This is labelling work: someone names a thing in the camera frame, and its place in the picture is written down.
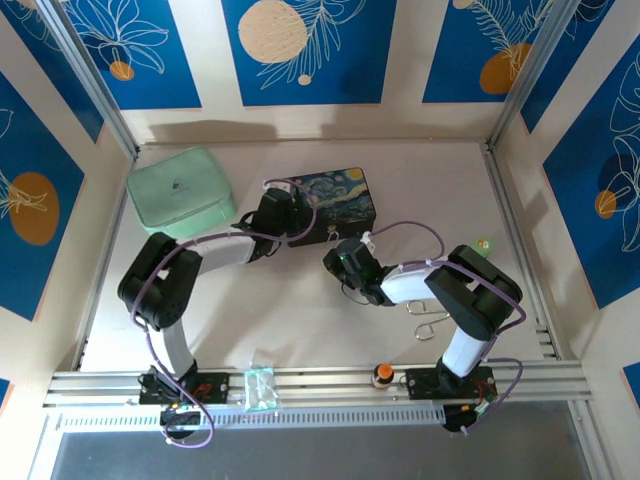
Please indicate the starry night tin box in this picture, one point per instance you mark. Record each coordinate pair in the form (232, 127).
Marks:
(345, 200)

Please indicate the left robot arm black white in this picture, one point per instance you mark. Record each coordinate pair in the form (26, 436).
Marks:
(160, 285)

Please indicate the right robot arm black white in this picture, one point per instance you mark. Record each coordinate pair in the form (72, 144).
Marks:
(475, 295)

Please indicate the mint green zip pouch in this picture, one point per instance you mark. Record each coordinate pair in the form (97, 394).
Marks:
(175, 195)

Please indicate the orange capped brown bottle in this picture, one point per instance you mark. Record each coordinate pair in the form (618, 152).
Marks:
(383, 374)

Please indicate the green bottle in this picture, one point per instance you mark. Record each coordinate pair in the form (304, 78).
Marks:
(482, 245)

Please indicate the blue poster with beige circle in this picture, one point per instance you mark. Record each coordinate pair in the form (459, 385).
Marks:
(310, 50)

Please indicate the clear plastic packet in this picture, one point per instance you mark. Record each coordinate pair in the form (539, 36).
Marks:
(260, 390)

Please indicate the grey metal panel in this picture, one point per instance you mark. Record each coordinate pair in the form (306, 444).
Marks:
(320, 455)

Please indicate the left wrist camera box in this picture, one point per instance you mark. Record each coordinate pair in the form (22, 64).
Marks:
(280, 186)

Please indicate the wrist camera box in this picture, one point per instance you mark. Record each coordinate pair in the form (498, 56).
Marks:
(280, 186)
(367, 241)

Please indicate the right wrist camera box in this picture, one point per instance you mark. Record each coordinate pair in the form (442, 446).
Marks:
(367, 241)

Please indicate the aluminium mounting rail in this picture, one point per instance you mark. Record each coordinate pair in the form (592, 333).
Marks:
(325, 377)

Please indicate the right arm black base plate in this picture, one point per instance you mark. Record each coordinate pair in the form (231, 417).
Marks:
(425, 385)

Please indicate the aluminium table side rail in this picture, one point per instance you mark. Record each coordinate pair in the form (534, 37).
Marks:
(107, 260)
(510, 210)

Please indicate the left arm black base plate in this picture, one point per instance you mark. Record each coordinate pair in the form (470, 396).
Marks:
(212, 387)

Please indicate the blue floral wall poster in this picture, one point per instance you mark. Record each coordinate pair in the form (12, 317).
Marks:
(595, 200)
(145, 55)
(45, 65)
(575, 55)
(35, 200)
(480, 55)

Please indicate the aluminium frame post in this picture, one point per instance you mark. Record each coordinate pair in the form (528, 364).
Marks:
(530, 65)
(85, 75)

